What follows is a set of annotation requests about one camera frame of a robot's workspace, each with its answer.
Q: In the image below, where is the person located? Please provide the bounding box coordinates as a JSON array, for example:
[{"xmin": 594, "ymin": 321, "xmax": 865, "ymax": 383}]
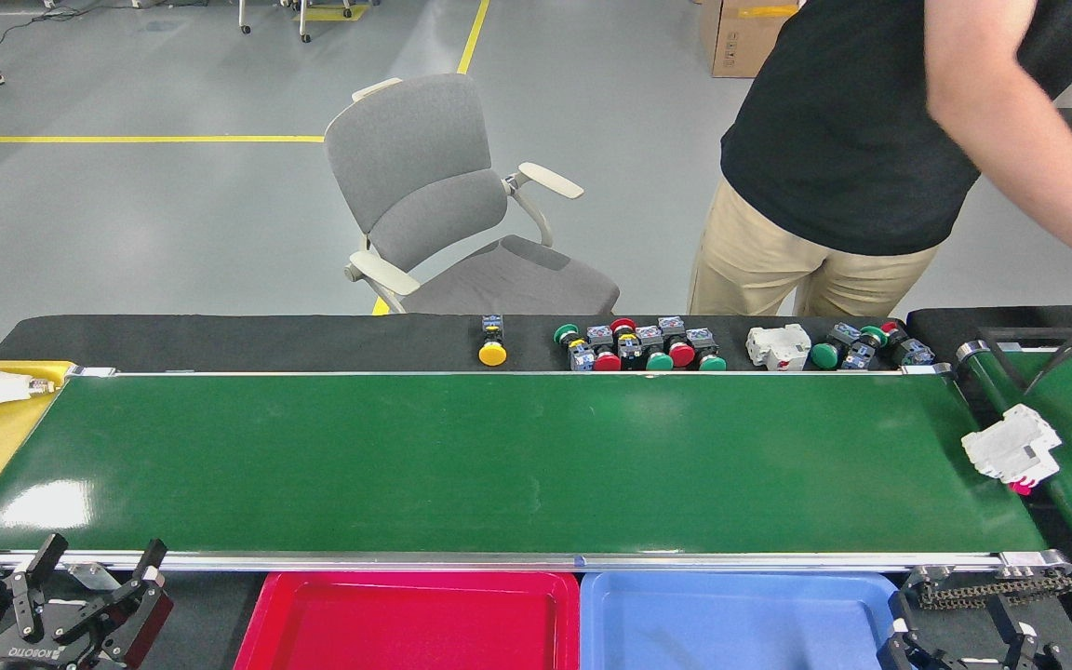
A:
[{"xmin": 688, "ymin": 0, "xmax": 1072, "ymax": 319}]

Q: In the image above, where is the yellow mushroom push button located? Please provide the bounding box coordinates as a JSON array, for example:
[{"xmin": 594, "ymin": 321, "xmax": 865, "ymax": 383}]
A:
[{"xmin": 478, "ymin": 315, "xmax": 508, "ymax": 368}]

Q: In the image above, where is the black drive chain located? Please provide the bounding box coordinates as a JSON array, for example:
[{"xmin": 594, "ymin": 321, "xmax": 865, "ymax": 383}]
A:
[{"xmin": 913, "ymin": 572, "xmax": 1072, "ymax": 610}]

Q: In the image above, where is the white circuit breaker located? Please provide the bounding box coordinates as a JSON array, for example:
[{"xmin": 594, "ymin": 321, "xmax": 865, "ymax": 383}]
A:
[
  {"xmin": 961, "ymin": 403, "xmax": 1063, "ymax": 494},
  {"xmin": 745, "ymin": 323, "xmax": 812, "ymax": 372}
]

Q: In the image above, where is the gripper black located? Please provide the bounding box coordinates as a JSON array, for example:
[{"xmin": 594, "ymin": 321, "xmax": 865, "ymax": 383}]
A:
[{"xmin": 0, "ymin": 533, "xmax": 174, "ymax": 670}]

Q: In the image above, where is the brown cardboard box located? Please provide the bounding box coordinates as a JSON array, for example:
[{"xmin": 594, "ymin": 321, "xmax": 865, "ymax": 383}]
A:
[{"xmin": 699, "ymin": 0, "xmax": 802, "ymax": 78}]

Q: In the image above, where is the black angle guide frame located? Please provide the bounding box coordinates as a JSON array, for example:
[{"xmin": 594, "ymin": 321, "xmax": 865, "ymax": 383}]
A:
[{"xmin": 976, "ymin": 326, "xmax": 1072, "ymax": 395}]

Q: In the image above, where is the blue plastic tray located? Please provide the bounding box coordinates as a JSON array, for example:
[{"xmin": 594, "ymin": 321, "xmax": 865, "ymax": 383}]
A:
[{"xmin": 579, "ymin": 570, "xmax": 909, "ymax": 670}]

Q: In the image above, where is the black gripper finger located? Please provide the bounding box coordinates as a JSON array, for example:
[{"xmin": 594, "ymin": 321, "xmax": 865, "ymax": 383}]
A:
[
  {"xmin": 878, "ymin": 593, "xmax": 963, "ymax": 670},
  {"xmin": 985, "ymin": 596, "xmax": 1063, "ymax": 670}
]

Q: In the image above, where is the white wheeled stand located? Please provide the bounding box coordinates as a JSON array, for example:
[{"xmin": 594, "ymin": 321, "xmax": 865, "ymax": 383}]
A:
[{"xmin": 236, "ymin": 0, "xmax": 357, "ymax": 44}]

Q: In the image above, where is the grey office chair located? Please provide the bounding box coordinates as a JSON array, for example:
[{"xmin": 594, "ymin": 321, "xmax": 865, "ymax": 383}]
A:
[{"xmin": 324, "ymin": 73, "xmax": 621, "ymax": 317}]

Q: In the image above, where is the red plastic tray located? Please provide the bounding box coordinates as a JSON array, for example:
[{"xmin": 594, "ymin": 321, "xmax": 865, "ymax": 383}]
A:
[{"xmin": 234, "ymin": 570, "xmax": 582, "ymax": 670}]

